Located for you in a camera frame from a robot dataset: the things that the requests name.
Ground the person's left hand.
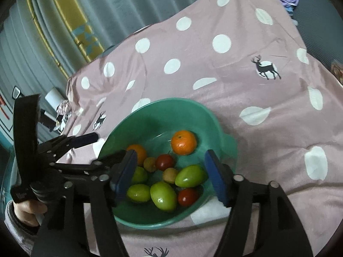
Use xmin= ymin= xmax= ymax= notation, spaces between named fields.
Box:
xmin=13 ymin=200 xmax=49 ymax=227

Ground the green apple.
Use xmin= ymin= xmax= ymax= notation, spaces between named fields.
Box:
xmin=150 ymin=181 xmax=178 ymax=211
xmin=175 ymin=164 xmax=208 ymax=188

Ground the white red wall poster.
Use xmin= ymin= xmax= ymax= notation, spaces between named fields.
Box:
xmin=0 ymin=86 xmax=14 ymax=140

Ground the small green jujube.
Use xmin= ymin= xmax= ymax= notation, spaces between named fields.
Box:
xmin=126 ymin=184 xmax=151 ymax=203
xmin=131 ymin=166 xmax=148 ymax=185

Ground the orange tangerine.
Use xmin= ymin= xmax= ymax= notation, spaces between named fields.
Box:
xmin=126 ymin=144 xmax=148 ymax=166
xmin=171 ymin=130 xmax=197 ymax=156

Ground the green plastic bowl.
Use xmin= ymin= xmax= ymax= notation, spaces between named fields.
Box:
xmin=98 ymin=98 xmax=238 ymax=229

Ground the red cherry tomato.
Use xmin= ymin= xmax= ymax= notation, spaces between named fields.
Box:
xmin=178 ymin=188 xmax=199 ymax=206
xmin=155 ymin=154 xmax=176 ymax=171

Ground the person's left forearm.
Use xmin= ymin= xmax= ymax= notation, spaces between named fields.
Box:
xmin=4 ymin=199 xmax=41 ymax=249

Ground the crumpled plastic wrapper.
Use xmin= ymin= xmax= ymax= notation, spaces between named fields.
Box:
xmin=56 ymin=100 xmax=71 ymax=132

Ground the grey curtain with yellow band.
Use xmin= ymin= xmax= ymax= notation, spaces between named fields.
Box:
xmin=0 ymin=0 xmax=223 ymax=97

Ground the pink polka dot blanket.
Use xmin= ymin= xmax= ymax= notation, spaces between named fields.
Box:
xmin=57 ymin=0 xmax=343 ymax=257

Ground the small tan longan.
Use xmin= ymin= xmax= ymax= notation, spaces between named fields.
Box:
xmin=162 ymin=167 xmax=179 ymax=184
xmin=143 ymin=157 xmax=156 ymax=172

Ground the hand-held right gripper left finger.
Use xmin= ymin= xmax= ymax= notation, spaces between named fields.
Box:
xmin=31 ymin=149 xmax=138 ymax=257

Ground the white paper roll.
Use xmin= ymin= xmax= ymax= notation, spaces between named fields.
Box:
xmin=45 ymin=88 xmax=63 ymax=111

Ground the grey sofa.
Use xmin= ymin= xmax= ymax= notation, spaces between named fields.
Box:
xmin=291 ymin=0 xmax=343 ymax=70

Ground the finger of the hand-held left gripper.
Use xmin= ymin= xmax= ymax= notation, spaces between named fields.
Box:
xmin=40 ymin=132 xmax=99 ymax=156
xmin=50 ymin=150 xmax=126 ymax=178

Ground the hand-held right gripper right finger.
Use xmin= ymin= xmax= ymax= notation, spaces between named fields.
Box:
xmin=204 ymin=149 xmax=314 ymax=257

